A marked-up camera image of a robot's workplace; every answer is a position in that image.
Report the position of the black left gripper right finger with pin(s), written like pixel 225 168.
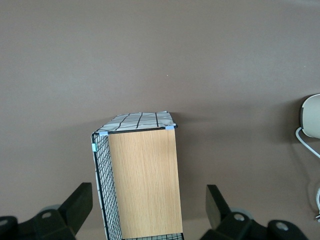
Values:
pixel 217 212

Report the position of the light wooden shelf insert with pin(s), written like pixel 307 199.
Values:
pixel 147 182

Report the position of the brown table mat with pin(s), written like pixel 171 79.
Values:
pixel 160 50

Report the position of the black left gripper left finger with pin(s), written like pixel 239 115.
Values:
pixel 76 207

